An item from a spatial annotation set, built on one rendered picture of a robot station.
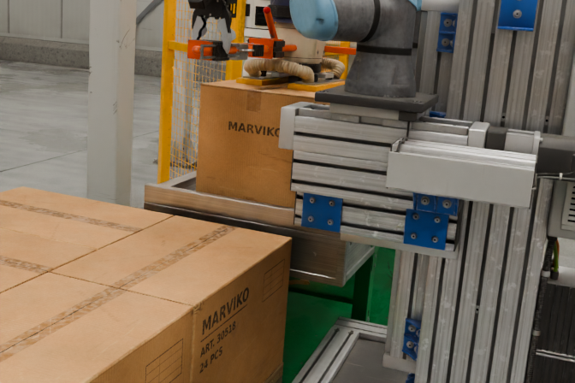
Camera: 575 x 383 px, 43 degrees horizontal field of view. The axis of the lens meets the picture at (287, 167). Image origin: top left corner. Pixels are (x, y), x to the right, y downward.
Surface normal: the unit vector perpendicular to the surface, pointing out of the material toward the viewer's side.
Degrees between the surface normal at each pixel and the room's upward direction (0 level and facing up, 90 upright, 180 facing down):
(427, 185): 90
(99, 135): 90
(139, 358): 90
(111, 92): 92
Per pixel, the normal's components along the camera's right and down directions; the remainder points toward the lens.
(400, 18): 0.48, 0.22
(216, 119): -0.41, 0.16
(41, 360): 0.07, -0.98
